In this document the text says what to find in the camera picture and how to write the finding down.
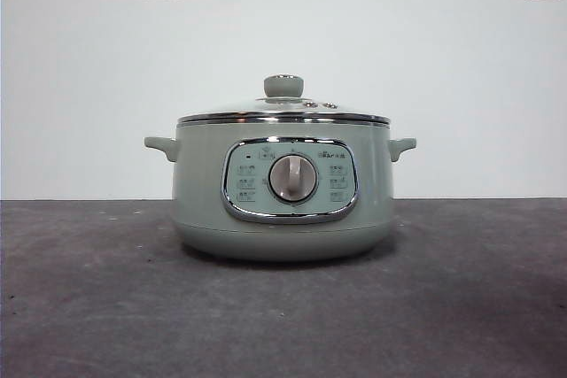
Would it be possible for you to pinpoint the glass lid with green knob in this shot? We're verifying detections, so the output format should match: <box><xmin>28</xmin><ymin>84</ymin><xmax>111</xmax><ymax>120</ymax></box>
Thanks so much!
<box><xmin>177</xmin><ymin>73</ymin><xmax>392</xmax><ymax>125</ymax></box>

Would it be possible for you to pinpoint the pale green electric pot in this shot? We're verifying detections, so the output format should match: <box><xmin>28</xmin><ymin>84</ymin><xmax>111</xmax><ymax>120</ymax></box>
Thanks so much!
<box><xmin>144</xmin><ymin>119</ymin><xmax>418</xmax><ymax>263</ymax></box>

